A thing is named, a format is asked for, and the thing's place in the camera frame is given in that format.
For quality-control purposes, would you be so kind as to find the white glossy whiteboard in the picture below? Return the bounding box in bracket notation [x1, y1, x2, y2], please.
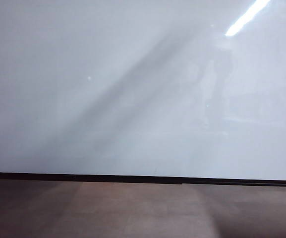
[0, 0, 286, 181]

